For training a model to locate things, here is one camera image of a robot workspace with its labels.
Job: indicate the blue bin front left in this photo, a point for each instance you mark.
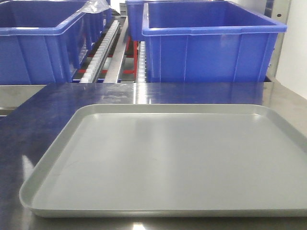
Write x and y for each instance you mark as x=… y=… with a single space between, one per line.
x=42 y=41

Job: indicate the blue bin back right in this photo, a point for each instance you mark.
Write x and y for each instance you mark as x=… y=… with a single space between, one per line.
x=134 y=21

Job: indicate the blue bin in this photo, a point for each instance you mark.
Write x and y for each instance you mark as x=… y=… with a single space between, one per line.
x=42 y=41
x=207 y=41
x=97 y=24
x=134 y=21

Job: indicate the grey plastic tray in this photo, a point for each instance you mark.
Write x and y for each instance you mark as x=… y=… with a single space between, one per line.
x=171 y=160

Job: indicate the red shelf frame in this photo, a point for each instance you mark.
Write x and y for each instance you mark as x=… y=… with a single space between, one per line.
x=128 y=66

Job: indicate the white roller rail left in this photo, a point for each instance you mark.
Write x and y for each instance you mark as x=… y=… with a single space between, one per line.
x=96 y=64

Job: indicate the blue bin back left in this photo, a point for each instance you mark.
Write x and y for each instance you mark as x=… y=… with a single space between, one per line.
x=97 y=24

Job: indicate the white roller rail right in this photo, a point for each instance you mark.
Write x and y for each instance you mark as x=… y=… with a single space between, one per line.
x=141 y=76

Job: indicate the clear plastic bag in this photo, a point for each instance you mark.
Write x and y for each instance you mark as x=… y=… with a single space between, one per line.
x=95 y=6

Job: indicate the blue bin front right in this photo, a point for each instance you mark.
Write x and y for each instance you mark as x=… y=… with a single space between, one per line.
x=207 y=41

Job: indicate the white roller rail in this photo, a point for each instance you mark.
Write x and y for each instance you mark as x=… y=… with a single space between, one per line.
x=96 y=64
x=141 y=76

